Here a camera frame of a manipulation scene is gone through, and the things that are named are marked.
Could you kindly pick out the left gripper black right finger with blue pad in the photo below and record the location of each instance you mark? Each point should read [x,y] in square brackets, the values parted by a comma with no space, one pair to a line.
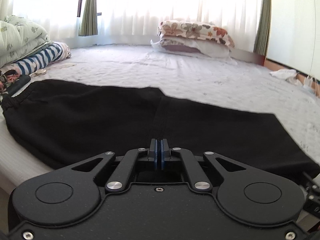
[172,157]

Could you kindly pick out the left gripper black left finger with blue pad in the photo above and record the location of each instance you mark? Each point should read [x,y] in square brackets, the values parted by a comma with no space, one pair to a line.
[131,165]

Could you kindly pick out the black pants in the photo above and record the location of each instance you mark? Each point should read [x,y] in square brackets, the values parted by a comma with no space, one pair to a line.
[62,123]

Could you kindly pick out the white patterned bed mattress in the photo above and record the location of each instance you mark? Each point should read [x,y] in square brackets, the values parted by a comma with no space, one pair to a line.
[245,87]

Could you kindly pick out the small round beige object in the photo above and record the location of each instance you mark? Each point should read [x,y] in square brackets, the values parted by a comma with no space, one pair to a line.
[40,72]

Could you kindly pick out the white crumpled cloth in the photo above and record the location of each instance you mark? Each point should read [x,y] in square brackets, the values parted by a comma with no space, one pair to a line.
[288,75]

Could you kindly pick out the black floral folded cloth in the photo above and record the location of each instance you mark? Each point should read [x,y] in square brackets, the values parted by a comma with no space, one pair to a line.
[12,81]

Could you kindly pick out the olive green curtain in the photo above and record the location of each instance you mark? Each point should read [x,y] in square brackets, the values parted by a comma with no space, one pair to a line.
[89,15]
[262,36]

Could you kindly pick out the olive green right curtain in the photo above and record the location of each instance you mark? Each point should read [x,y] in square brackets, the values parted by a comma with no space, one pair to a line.
[262,36]

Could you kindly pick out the white sheer curtain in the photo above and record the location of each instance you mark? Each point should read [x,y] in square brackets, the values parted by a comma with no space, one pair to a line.
[136,21]

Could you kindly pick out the green floral folded comforter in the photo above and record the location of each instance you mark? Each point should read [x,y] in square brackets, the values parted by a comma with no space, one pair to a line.
[20,38]

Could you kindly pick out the wooden bed frame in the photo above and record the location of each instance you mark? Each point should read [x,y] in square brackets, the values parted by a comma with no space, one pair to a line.
[261,60]

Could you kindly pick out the white charger with cable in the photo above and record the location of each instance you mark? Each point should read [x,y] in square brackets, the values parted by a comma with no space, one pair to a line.
[309,83]

